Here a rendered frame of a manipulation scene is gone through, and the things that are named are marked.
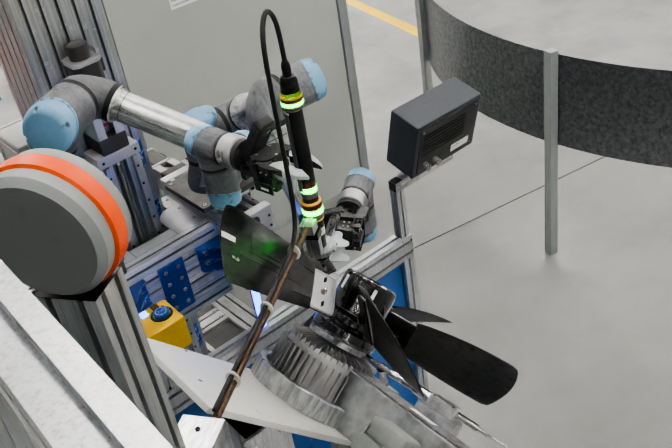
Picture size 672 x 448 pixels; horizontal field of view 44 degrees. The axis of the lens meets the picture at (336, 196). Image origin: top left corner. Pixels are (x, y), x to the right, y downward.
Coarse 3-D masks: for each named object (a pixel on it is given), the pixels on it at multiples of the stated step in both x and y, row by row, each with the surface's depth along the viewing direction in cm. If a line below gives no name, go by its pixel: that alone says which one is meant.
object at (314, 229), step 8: (304, 224) 167; (312, 224) 167; (312, 232) 167; (320, 232) 170; (312, 240) 170; (320, 240) 171; (328, 240) 176; (304, 248) 175; (312, 248) 172; (320, 248) 172; (328, 248) 174; (312, 256) 173; (320, 256) 173
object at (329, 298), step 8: (320, 272) 173; (320, 280) 172; (328, 280) 174; (320, 288) 171; (328, 288) 173; (312, 296) 169; (320, 296) 170; (328, 296) 172; (312, 304) 168; (320, 304) 169; (328, 304) 171; (328, 312) 170
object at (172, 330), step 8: (160, 304) 204; (168, 304) 204; (152, 312) 202; (176, 312) 201; (144, 320) 200; (152, 320) 200; (160, 320) 199; (168, 320) 199; (176, 320) 198; (184, 320) 200; (144, 328) 198; (152, 328) 197; (160, 328) 197; (168, 328) 197; (176, 328) 199; (184, 328) 201; (152, 336) 195; (160, 336) 197; (168, 336) 198; (176, 336) 200; (184, 336) 202; (176, 344) 201; (184, 344) 202
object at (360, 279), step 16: (352, 272) 173; (336, 288) 175; (352, 288) 171; (368, 288) 170; (384, 288) 179; (336, 304) 172; (352, 304) 170; (384, 304) 172; (320, 320) 171; (336, 320) 172; (352, 320) 171; (352, 336) 169
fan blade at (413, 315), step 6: (396, 306) 186; (396, 312) 191; (402, 312) 192; (408, 312) 192; (414, 312) 193; (420, 312) 193; (426, 312) 194; (408, 318) 200; (414, 318) 200; (420, 318) 200; (426, 318) 200; (432, 318) 199; (438, 318) 199
